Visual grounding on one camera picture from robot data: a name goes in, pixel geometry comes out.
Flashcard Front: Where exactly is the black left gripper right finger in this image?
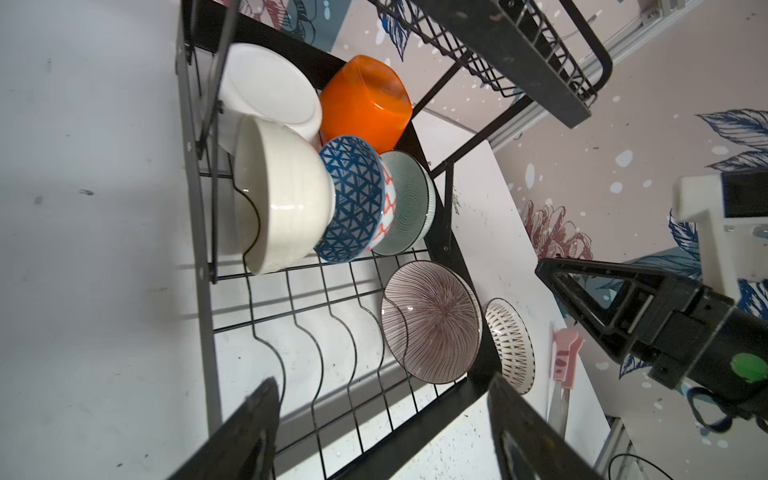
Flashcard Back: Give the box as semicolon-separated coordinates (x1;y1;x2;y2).
487;373;600;480

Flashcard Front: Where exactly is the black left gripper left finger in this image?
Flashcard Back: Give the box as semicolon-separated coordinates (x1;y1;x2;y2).
170;378;280;479

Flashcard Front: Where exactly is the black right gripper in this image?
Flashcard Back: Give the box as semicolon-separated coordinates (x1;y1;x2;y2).
535;258;767;420

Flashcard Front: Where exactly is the striped patterned bowl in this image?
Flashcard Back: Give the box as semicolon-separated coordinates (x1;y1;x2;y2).
381;260;483;384

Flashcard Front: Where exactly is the light green glazed bowl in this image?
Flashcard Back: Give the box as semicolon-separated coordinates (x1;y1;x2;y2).
373;151;436;256

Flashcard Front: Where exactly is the blue patterned bowl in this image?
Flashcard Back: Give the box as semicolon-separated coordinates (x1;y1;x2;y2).
315;135;385;263

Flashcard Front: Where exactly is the orange glass bowl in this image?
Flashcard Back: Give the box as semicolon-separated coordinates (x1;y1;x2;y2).
319;55;413;154

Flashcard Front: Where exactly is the white ceramic bowl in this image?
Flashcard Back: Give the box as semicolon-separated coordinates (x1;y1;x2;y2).
217;43;322;154

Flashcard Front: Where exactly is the white bowl with brown pattern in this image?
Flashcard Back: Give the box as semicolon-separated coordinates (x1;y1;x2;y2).
484;298;536;395

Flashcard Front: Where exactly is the black wire dish rack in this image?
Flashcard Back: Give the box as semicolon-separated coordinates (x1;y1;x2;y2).
175;1;599;479

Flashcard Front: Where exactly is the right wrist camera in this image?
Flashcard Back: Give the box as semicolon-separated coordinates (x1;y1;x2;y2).
672;168;767;302

